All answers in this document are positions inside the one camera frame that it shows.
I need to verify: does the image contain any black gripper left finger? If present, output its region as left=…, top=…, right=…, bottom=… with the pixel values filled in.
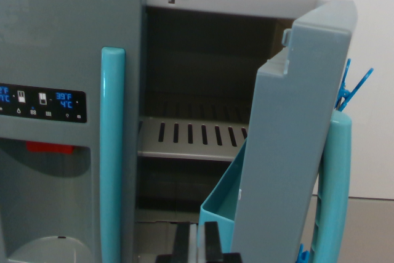
left=172, top=222, right=198, bottom=263

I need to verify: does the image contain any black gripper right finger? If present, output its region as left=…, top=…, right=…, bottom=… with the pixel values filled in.
left=198, top=221, right=225, bottom=263

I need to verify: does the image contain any teal door storage bin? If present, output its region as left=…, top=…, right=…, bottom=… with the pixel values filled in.
left=199, top=138, right=249, bottom=263

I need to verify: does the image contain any grey slotted fridge shelf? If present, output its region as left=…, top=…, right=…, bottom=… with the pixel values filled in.
left=137, top=116, right=249, bottom=162

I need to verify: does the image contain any grey fridge door with display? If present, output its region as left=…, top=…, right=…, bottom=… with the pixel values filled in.
left=0, top=0, right=147, bottom=263

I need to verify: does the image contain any blue plastic clip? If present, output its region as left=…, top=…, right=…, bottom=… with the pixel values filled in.
left=295, top=243, right=310, bottom=263
left=334, top=58, right=375, bottom=113

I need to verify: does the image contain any red dispenser lever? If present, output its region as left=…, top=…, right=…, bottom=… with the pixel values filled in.
left=25, top=140, right=75, bottom=155

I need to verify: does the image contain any black temperature display sticker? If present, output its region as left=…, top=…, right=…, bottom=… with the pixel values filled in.
left=0, top=83, right=87, bottom=124

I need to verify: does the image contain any teal handle of plain door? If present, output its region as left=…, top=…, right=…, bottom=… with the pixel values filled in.
left=308, top=110, right=352, bottom=263

